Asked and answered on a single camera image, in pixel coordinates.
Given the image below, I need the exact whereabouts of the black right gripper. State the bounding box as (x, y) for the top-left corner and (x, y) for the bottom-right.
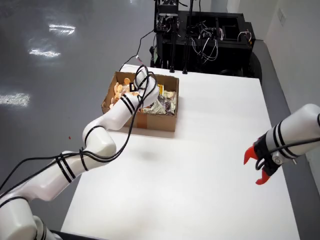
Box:
(243, 136), (284, 186)

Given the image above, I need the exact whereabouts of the green white snack packet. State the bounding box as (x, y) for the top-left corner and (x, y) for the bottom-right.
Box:
(141, 99), (168, 116)

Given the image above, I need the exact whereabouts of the brown cardboard box bin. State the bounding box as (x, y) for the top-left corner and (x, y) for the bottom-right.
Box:
(100, 71), (180, 133)

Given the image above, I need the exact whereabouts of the black equipment cart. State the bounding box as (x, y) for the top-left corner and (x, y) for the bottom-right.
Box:
(155, 9), (262, 77)

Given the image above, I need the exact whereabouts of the sprinkled chocolate cookie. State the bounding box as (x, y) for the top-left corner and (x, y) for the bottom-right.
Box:
(161, 97), (176, 116)

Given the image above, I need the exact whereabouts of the black stand pole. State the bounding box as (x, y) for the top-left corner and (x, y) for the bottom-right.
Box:
(169, 24), (176, 74)
(183, 0), (195, 75)

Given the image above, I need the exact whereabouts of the black electronics box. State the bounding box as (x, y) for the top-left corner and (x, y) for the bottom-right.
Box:
(156, 0), (182, 33)

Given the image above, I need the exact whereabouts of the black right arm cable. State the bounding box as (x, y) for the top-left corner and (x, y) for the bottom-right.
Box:
(255, 113), (320, 171)

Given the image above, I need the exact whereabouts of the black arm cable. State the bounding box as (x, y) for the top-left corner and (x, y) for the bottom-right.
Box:
(255, 113), (320, 171)
(0, 64), (157, 191)

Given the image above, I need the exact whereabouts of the white cart cable bundle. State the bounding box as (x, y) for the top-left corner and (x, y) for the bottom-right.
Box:
(192, 22), (220, 63)

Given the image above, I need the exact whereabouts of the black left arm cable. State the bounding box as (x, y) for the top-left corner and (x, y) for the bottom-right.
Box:
(0, 64), (157, 191)

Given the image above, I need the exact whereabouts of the long black loose cable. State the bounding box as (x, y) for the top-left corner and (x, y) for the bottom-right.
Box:
(119, 28), (157, 72)

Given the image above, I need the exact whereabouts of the black aluminium rail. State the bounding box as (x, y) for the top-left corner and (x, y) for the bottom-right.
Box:
(48, 229), (111, 240)

